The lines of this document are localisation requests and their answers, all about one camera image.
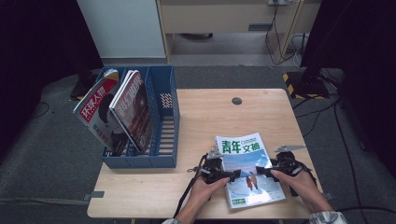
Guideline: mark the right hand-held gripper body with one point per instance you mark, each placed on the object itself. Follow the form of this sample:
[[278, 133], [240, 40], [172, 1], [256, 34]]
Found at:
[[286, 165]]

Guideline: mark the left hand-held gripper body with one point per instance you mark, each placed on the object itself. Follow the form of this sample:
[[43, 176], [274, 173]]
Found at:
[[214, 172]]

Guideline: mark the green title snowy magazine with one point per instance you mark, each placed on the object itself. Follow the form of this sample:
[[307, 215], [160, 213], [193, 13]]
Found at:
[[261, 193]]

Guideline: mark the red planet cover magazine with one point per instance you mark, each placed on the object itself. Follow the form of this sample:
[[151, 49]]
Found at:
[[134, 115]]

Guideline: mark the blue file rack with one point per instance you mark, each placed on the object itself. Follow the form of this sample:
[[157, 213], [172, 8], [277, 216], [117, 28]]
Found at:
[[166, 81]]

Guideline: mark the red banner portrait magazine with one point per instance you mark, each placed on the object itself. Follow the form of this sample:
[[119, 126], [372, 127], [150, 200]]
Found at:
[[93, 107]]

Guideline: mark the person's left hand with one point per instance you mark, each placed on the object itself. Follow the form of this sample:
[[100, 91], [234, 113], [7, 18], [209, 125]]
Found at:
[[202, 196]]

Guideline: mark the person's right hand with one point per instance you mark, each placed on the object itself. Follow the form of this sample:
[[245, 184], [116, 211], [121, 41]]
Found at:
[[306, 193]]

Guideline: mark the round table grommet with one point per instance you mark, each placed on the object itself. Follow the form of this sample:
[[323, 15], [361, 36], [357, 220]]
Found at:
[[237, 101]]

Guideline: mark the black stand striped base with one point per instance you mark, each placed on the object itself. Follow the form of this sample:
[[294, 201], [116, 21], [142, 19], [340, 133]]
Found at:
[[306, 85]]

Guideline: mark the dark round object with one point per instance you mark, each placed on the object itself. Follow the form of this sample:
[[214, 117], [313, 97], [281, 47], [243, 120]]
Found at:
[[196, 36]]

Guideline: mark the yellow cornered magazine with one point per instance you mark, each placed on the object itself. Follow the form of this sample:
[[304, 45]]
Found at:
[[111, 74]]

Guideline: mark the wooden office desk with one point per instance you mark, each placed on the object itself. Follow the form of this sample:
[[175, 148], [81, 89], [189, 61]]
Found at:
[[218, 18]]

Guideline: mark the black curtain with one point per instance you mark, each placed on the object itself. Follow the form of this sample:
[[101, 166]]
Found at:
[[373, 31], [31, 31]]

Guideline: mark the white power strip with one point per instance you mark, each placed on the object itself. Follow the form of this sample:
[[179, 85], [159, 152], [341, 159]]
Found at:
[[278, 2]]

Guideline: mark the white cabinet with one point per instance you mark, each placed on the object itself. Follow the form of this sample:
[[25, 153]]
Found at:
[[124, 28]]

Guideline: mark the grey table bracket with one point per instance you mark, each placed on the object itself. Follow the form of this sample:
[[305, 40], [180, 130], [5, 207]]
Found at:
[[95, 195], [327, 196]]

